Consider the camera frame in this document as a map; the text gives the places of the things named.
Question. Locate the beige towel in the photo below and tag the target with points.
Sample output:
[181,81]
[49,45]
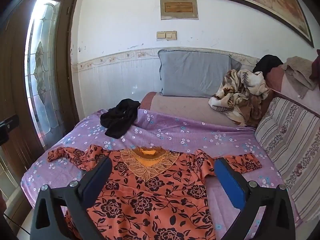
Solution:
[300,72]

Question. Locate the orange black floral dress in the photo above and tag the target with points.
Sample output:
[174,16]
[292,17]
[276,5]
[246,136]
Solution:
[150,200]

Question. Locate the beige light switch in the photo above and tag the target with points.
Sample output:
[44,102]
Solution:
[166,35]

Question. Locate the beige wall plaque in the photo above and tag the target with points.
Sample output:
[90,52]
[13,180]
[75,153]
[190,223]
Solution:
[178,7]

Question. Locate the maroon cloth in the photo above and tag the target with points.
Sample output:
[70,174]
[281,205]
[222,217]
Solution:
[316,70]

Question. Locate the black crumpled cloth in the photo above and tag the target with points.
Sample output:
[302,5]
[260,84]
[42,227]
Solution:
[120,117]

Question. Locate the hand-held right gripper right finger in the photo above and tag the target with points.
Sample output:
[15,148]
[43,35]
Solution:
[228,182]

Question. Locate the purple floral bedsheet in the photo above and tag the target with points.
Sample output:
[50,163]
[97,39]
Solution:
[187,135]

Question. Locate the brown cream patterned blanket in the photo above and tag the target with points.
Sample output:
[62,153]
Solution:
[237,90]

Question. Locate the grey pillow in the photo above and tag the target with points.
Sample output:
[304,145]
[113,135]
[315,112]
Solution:
[192,72]

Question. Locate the wooden stained glass door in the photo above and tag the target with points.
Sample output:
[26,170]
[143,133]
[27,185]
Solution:
[15,80]

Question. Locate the striped floral cushion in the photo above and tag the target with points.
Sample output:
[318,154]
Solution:
[292,140]

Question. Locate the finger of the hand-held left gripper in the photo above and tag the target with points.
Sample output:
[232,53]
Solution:
[5,128]

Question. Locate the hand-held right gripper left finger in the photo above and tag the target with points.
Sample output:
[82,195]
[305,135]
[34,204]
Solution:
[93,190]

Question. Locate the black garment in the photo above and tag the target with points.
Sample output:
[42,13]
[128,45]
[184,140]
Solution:
[268,63]

